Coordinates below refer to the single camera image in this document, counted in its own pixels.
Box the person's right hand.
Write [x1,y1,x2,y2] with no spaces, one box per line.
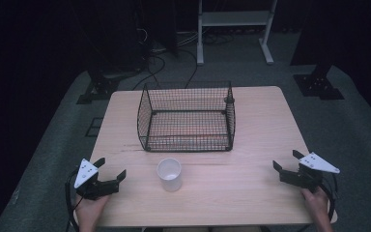
[300,186,331,220]

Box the right hand-held gripper black cable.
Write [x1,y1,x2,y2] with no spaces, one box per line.
[318,173,340,214]

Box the black floor cable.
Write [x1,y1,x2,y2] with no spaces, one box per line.
[130,47,199,92]

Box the hand-held gripper black cable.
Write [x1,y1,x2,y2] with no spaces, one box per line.
[318,173,340,214]
[64,165,85,232]

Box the white metal stand frame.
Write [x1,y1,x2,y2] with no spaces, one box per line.
[196,0,278,67]

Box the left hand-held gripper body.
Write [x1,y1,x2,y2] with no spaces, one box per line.
[73,158,121,201]

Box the white plastic cup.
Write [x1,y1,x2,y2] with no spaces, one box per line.
[156,157,184,193]

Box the left hand-held gripper black cable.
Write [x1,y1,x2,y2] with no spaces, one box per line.
[64,165,85,232]

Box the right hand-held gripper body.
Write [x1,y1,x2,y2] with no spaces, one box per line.
[278,151,341,194]

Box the black wire mesh basket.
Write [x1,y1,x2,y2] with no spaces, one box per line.
[136,80,237,153]

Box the person's left hand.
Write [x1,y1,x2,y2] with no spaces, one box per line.
[74,193,111,232]

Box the black stand base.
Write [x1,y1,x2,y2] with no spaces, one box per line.
[293,62,346,102]
[75,66,133,105]

